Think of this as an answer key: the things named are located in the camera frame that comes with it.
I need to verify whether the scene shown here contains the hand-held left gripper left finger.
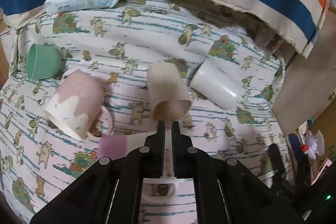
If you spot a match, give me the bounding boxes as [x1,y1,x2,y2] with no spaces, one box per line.
[29,121,166,224]

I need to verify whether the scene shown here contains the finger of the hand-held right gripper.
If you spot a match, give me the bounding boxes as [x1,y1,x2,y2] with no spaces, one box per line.
[267,144,289,189]

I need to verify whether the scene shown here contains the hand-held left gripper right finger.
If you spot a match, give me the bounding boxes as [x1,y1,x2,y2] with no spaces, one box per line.
[171,121,311,224]

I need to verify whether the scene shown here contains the beige cup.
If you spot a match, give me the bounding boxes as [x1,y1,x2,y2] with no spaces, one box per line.
[146,61,192,121]

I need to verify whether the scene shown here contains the white cup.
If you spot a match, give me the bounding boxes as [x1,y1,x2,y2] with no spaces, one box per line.
[189,59,243,110]

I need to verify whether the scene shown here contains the green cup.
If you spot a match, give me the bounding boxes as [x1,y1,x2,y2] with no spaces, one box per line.
[26,43,65,80]

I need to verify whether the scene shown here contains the white plastic bag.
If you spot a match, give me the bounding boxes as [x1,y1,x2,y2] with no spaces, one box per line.
[308,131,327,155]

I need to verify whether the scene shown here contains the cardboard box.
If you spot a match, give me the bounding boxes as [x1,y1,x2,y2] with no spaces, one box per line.
[271,7,336,132]

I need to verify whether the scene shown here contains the pink and white mug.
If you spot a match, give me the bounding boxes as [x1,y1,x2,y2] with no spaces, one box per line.
[43,70,114,141]

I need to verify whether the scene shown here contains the cat print bed sheet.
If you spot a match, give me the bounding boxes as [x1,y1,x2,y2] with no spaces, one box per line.
[0,0,287,224]

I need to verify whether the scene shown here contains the small printed box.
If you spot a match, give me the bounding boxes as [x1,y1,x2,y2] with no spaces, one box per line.
[255,27,285,54]

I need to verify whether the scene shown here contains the brown fleece blanket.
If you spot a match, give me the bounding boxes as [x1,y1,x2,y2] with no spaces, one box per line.
[130,0,265,39]

